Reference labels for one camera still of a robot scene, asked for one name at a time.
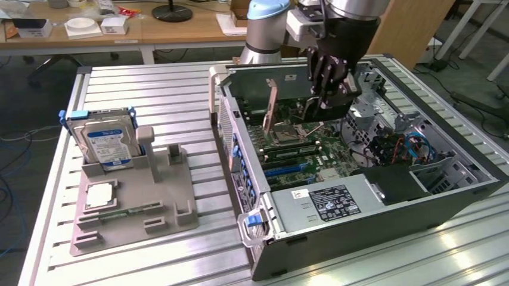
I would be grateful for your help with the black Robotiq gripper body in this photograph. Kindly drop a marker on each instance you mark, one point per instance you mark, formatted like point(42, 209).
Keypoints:
point(350, 35)

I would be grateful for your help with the graphics card with black fan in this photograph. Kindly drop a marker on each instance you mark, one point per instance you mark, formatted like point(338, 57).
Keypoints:
point(334, 114)

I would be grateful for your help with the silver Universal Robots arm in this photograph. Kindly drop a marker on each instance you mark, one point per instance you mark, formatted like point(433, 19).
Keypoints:
point(262, 29)

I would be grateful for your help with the black RAM slot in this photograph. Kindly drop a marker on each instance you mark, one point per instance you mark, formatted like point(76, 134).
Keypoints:
point(254, 114)
point(257, 120)

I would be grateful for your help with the blue expansion slot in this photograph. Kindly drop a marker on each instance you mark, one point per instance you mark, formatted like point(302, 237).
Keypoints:
point(287, 169)

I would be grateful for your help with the silver perforated drive cage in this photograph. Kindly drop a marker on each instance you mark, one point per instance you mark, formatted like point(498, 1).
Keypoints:
point(369, 114)

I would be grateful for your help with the metal socket cover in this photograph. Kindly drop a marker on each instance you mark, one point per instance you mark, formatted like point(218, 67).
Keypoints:
point(317, 126)

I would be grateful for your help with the wooden cabinet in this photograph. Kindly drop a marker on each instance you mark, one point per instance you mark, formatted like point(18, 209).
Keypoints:
point(409, 29)

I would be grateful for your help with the green motherboard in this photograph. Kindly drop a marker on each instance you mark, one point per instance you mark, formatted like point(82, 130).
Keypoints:
point(334, 149)

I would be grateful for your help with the CPU socket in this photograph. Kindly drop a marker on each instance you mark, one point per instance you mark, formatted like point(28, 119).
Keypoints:
point(286, 134)

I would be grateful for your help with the black power adapter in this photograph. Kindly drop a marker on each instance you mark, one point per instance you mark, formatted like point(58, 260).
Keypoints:
point(437, 65)

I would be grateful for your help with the black installed RAM stick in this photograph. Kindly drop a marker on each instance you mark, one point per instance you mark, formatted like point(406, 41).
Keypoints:
point(291, 152)

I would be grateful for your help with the white paper stack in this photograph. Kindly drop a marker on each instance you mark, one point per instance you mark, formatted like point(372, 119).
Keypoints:
point(230, 26)

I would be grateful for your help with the open cardboard box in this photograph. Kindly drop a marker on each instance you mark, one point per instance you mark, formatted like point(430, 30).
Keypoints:
point(238, 7)

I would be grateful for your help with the silver chipset heat sink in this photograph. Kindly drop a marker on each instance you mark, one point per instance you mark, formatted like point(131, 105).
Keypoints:
point(330, 174)

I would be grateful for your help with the black chair base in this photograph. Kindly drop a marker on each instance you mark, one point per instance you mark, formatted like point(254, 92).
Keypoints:
point(477, 101)

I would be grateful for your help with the black plastic shroud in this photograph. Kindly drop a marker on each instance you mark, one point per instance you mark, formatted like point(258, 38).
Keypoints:
point(397, 184)

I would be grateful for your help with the grey disk bay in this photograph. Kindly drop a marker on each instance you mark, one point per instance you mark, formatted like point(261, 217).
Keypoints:
point(437, 175)

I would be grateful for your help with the grey power supply unit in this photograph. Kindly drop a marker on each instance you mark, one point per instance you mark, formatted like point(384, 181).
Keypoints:
point(330, 205)

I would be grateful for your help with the black round stand base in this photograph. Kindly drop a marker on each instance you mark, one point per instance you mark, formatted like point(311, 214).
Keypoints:
point(172, 13)

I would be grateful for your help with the blue case latch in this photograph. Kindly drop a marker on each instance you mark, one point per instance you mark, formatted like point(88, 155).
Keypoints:
point(253, 222)

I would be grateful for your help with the open black PC case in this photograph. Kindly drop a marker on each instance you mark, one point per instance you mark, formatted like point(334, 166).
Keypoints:
point(358, 238)

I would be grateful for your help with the red packet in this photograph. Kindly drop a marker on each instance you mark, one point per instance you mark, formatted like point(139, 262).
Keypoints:
point(128, 12)

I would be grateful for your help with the small white labelled box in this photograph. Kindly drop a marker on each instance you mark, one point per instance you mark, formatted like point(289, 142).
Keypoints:
point(115, 26)

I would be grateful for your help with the hard disk in blue caddy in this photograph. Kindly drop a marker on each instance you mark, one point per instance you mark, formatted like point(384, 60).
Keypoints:
point(107, 146)

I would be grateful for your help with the white box with round top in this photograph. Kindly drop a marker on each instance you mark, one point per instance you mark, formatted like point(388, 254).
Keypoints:
point(83, 28)

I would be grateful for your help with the wooden desk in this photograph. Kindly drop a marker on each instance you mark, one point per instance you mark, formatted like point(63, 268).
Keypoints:
point(55, 41)

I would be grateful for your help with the silver CPU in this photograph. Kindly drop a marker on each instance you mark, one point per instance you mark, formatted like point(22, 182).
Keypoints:
point(99, 195)

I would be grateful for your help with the green RAM stick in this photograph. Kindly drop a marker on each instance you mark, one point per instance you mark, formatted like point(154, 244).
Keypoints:
point(119, 214)

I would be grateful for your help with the dark office chair base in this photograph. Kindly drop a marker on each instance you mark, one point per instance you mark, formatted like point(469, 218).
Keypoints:
point(42, 68)

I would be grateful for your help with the grey parts rack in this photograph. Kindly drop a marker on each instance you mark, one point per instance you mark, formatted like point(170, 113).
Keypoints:
point(131, 235)

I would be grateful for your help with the white box with black top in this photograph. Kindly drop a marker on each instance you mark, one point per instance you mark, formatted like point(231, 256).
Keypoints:
point(31, 28)

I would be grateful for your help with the brown cardboard box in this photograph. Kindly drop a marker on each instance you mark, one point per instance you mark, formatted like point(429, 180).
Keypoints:
point(8, 32)

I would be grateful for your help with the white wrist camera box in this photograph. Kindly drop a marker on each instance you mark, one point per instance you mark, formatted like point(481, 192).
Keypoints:
point(298, 25)

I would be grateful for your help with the white table frame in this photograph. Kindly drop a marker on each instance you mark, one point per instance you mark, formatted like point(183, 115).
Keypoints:
point(480, 29)

